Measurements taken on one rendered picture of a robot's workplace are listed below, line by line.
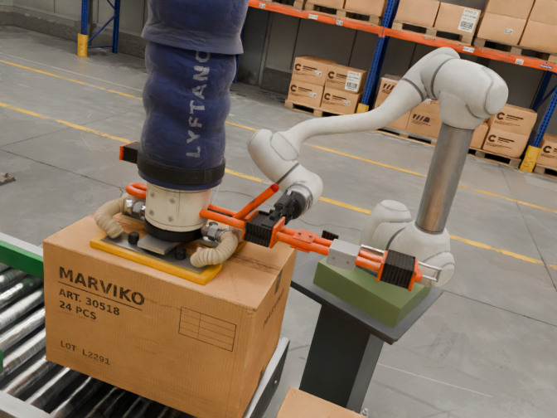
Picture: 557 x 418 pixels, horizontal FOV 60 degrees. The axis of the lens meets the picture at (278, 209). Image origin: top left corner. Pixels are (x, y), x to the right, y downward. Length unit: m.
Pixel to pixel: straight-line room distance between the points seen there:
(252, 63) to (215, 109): 8.89
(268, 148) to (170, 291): 0.54
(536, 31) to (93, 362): 7.64
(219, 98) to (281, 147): 0.37
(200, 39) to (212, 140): 0.24
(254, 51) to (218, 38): 8.90
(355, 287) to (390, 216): 0.29
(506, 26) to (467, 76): 6.72
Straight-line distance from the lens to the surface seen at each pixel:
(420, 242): 1.70
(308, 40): 9.76
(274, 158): 1.48
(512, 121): 8.39
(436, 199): 1.65
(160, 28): 1.15
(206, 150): 1.19
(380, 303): 1.81
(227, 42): 1.15
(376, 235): 1.85
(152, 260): 1.27
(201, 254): 1.22
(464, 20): 8.19
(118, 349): 1.44
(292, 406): 1.71
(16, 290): 2.12
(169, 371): 1.39
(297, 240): 1.20
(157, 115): 1.19
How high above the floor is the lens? 1.74
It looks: 23 degrees down
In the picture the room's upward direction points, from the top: 12 degrees clockwise
